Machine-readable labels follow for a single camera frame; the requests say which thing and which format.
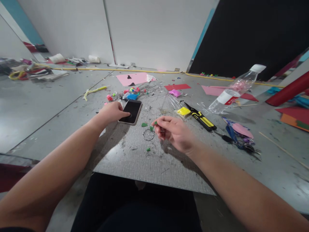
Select small red paper sheet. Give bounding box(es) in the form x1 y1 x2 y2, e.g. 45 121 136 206
164 83 192 92

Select pink paper cutout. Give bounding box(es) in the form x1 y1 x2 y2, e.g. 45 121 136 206
231 123 254 139

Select pink paper sheet with cutouts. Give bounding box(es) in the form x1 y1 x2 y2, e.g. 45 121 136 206
116 72 157 87

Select yellow green bent straw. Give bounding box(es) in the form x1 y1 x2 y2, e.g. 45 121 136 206
83 86 108 101

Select black smartphone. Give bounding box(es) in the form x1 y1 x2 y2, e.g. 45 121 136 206
117 99 143 126

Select red paper roll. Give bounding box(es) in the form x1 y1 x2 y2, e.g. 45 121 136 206
265 71 309 107

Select bundle of wires in plastic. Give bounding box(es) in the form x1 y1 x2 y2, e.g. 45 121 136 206
135 82 184 112

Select teal paper scrap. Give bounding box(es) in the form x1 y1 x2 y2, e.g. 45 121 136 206
266 86 282 95

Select red fabric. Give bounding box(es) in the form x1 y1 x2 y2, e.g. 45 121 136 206
0 163 32 193

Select stack of red orange sheets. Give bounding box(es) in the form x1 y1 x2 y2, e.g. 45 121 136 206
275 106 309 133

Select person's left hand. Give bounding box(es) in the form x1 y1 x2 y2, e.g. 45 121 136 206
98 101 131 122

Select clear plastic water bottle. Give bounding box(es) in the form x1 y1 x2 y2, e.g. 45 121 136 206
208 63 267 115

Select keys on blue lanyard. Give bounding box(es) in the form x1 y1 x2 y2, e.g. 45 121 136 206
221 117 263 162

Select yellow clay packet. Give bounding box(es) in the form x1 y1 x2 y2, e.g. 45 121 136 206
177 107 192 119

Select yellow hose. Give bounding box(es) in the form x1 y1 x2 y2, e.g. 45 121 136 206
35 63 286 88

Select pile of craft clutter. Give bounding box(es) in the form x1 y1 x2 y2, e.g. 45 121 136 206
0 56 71 82

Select person's legs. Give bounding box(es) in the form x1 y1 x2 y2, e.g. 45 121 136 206
70 172 203 232

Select yellow black handled shears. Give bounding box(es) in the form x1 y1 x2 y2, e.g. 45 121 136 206
183 101 218 132

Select pink and red paper sheets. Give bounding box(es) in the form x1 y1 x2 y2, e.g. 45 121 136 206
201 85 259 102

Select cluster of colourful clay bits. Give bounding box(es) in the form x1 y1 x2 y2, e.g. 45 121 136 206
123 87 141 95

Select long wooden stick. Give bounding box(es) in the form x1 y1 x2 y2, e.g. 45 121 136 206
258 131 309 170

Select round wire mesh ring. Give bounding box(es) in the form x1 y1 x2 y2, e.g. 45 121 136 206
142 128 155 141

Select grey woven work mat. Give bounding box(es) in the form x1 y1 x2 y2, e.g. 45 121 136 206
92 82 217 196

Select person's right hand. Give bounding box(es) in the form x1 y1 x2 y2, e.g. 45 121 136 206
151 116 198 154

